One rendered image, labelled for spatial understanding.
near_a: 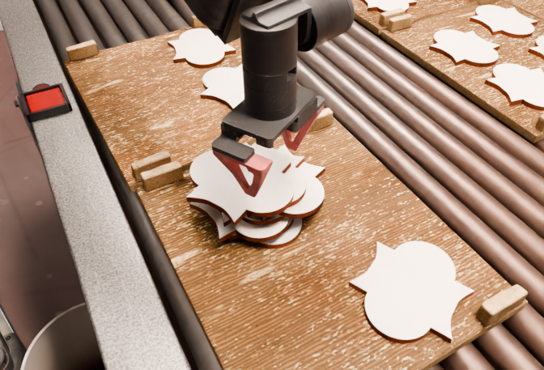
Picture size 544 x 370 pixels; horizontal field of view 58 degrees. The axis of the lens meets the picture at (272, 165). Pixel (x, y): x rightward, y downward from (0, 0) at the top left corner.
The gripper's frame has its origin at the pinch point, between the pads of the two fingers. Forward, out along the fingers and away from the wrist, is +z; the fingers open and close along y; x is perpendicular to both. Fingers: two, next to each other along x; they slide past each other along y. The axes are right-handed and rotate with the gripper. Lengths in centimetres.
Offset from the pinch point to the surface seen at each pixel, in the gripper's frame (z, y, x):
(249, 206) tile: 3.2, -4.6, 0.4
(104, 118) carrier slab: 9.3, 3.9, 36.4
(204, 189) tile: 3.1, -5.4, 6.8
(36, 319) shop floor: 102, -9, 87
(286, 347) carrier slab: 10.1, -14.9, -11.0
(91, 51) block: 8, 17, 53
